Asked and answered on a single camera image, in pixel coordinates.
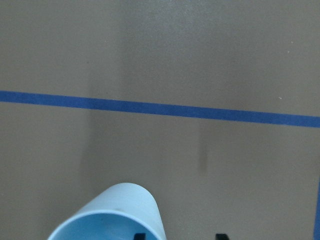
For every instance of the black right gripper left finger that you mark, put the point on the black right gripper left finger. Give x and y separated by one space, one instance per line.
139 236

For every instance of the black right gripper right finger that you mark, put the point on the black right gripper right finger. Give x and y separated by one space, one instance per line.
221 236

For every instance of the blue cup robot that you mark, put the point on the blue cup robot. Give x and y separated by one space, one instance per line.
118 213

